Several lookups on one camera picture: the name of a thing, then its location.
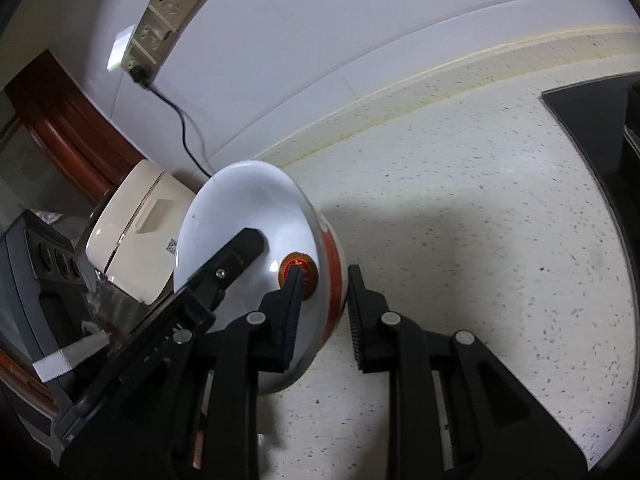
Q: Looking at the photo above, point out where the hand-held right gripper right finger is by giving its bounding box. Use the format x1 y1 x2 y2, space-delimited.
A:
347 264 593 480

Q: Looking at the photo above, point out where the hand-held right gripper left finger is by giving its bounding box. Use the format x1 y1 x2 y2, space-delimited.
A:
65 266 305 480

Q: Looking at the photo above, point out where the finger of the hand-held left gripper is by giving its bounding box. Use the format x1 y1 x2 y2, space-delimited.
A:
186 227 266 327

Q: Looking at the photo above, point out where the white bowl with red band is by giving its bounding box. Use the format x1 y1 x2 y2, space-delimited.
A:
174 161 347 395

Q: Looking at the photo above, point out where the clear plastic bag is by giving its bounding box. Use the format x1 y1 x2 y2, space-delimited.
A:
82 270 151 356

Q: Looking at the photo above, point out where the white paper strip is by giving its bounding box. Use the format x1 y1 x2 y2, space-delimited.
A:
32 332 112 382

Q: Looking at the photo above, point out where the cream electric rice cooker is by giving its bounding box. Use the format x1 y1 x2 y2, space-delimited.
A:
85 159 201 306

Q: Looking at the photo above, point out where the grey appliance with round dials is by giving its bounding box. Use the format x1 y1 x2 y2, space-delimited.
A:
0 210 101 411

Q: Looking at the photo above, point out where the glass door panel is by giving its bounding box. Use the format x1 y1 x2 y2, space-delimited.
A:
0 110 116 241

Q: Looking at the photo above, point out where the black glass stove top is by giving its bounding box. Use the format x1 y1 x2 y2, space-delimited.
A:
542 72 640 471

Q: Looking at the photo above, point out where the black power cord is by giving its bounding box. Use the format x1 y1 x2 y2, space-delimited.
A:
131 66 213 178

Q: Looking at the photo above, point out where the wooden door frame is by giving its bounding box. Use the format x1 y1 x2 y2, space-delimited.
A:
5 50 146 201

